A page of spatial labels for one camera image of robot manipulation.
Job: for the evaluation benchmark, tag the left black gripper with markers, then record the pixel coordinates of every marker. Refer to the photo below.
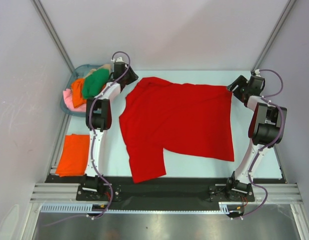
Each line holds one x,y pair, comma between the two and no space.
133,76

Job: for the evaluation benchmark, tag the white slotted cable duct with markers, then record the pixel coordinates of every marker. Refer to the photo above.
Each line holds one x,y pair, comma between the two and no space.
97,208

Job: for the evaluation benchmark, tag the aluminium corner post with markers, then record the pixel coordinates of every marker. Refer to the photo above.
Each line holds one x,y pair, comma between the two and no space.
288,8
48,24

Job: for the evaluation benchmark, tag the red t shirt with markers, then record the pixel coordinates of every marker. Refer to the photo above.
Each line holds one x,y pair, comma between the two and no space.
188,119

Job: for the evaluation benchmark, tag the beige garment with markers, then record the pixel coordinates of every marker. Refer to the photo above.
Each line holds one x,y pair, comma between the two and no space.
105,66

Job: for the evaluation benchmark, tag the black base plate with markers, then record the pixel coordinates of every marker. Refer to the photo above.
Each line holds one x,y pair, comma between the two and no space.
169,194

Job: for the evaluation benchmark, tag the orange garment in basket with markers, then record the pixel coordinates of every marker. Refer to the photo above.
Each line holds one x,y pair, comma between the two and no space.
77,96

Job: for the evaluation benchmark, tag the right aluminium corner post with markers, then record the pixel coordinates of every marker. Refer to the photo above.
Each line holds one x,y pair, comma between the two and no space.
288,8

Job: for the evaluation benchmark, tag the folded orange t shirt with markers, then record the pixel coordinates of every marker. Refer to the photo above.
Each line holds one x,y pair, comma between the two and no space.
74,157

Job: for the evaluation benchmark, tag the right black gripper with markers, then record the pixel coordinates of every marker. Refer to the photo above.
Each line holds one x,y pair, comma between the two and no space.
241,81

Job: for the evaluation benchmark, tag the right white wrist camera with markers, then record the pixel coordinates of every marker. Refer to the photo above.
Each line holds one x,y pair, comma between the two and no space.
256,72

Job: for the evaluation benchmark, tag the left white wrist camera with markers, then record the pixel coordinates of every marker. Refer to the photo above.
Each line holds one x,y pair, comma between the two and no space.
117,59

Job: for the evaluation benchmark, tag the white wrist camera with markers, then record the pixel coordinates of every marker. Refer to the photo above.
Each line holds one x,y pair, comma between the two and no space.
256,72
117,59

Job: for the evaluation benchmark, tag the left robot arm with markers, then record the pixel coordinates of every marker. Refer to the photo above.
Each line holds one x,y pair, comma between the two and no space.
98,118

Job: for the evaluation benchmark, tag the blue plastic basket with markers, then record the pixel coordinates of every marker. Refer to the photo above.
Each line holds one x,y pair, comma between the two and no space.
78,73

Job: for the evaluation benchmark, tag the left aluminium corner post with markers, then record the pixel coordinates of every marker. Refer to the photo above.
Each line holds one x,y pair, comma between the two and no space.
48,24

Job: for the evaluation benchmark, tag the green garment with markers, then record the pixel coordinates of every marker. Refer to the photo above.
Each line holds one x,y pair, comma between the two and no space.
94,83

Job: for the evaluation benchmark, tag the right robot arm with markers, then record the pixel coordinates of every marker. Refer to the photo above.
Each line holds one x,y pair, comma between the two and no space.
266,129

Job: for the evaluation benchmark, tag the pink garment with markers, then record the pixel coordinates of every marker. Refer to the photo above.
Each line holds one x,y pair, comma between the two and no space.
68,101

